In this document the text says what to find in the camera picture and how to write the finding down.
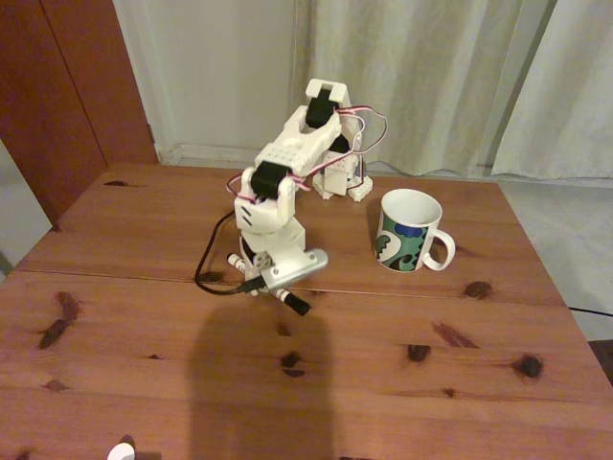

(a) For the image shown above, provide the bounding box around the white mug with green pattern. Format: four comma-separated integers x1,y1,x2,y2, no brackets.
372,188,457,274

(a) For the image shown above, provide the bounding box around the black cable on floor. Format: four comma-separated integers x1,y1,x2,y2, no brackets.
566,303,613,318

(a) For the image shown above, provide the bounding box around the red white servo wire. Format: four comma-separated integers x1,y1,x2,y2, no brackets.
333,103,390,155
225,171,313,203

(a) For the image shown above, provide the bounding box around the white marker with black cap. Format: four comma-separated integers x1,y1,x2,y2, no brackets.
226,252,313,317

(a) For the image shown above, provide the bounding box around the white curtain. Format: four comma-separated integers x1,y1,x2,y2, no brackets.
304,0,559,179
488,0,613,182

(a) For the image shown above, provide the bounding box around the silver camera box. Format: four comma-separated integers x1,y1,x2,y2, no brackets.
257,248,331,292

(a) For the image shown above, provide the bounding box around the dark furniture corner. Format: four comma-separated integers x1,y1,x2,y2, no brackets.
585,337,613,370

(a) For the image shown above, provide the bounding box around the brown wooden door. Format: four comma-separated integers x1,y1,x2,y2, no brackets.
0,0,160,232

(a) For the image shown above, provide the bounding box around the black camera cable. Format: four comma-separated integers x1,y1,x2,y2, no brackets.
193,209,263,297

